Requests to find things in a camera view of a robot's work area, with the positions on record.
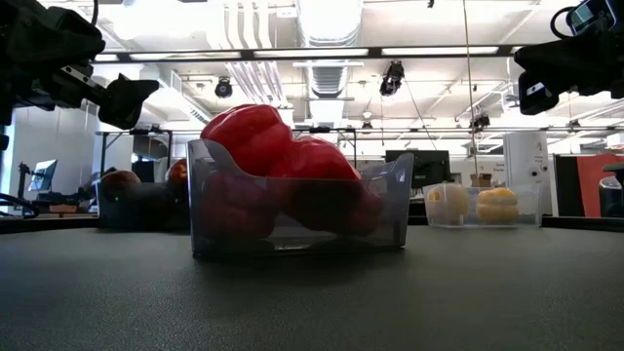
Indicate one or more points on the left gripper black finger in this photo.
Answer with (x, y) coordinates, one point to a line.
(124, 100)

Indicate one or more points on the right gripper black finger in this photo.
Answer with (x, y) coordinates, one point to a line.
(536, 97)

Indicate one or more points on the yellow bell pepper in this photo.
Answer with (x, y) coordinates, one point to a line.
(448, 205)
(497, 207)

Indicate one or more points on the translucent grey plastic basket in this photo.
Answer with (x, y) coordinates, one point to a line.
(395, 214)

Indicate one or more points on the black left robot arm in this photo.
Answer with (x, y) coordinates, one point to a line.
(4, 112)

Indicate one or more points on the white cylindrical column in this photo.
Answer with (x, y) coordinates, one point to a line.
(526, 156)

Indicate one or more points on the small cardboard box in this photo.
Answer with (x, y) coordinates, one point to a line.
(481, 180)

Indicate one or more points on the red partition panel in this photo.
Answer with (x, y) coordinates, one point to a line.
(587, 185)

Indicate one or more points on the silver computer monitor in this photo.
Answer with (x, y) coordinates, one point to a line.
(43, 175)

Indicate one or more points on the clear plastic basket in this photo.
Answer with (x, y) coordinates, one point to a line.
(531, 209)

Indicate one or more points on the bluish grey plastic basket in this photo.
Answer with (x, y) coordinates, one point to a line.
(151, 209)

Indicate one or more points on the black computer monitor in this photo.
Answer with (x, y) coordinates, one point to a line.
(431, 168)

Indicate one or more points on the black table frame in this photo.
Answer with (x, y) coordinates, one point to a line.
(134, 131)

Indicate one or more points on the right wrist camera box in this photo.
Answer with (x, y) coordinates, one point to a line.
(590, 17)

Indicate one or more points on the black overhead frame bar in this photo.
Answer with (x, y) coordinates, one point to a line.
(505, 50)

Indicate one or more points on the black ceiling camera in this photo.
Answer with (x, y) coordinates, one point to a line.
(480, 121)
(223, 89)

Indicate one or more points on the black overhead camera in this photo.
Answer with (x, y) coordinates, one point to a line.
(392, 78)

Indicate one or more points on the ribbed ceiling air duct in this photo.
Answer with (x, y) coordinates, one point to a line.
(329, 78)

